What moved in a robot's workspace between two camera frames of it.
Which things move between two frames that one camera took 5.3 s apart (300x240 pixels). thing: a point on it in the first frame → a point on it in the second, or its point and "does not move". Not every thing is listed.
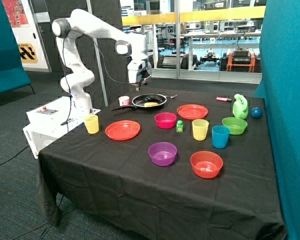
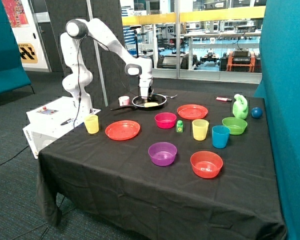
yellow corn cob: [150, 104] does not move
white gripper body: [136, 73] → [144, 84]
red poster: [16, 13] does not move
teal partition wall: [285, 52] does not move
